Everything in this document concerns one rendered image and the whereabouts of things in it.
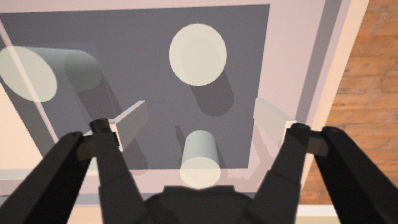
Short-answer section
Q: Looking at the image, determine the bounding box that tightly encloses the pale grey cylinder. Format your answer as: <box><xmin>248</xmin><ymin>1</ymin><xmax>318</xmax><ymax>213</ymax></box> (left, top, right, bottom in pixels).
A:
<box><xmin>180</xmin><ymin>130</ymin><xmax>221</xmax><ymax>188</ymax></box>
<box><xmin>0</xmin><ymin>46</ymin><xmax>102</xmax><ymax>102</ymax></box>
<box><xmin>169</xmin><ymin>24</ymin><xmax>227</xmax><ymax>86</ymax></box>
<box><xmin>84</xmin><ymin>119</ymin><xmax>113</xmax><ymax>176</ymax></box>

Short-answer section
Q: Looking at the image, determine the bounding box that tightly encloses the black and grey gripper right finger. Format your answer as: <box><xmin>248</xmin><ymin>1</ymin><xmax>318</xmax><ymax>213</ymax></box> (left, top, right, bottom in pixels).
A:
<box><xmin>239</xmin><ymin>98</ymin><xmax>398</xmax><ymax>224</ymax></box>

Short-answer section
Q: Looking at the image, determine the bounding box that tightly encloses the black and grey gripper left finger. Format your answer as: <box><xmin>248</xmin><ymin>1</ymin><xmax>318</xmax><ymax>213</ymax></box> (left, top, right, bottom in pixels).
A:
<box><xmin>0</xmin><ymin>101</ymin><xmax>155</xmax><ymax>224</ymax></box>

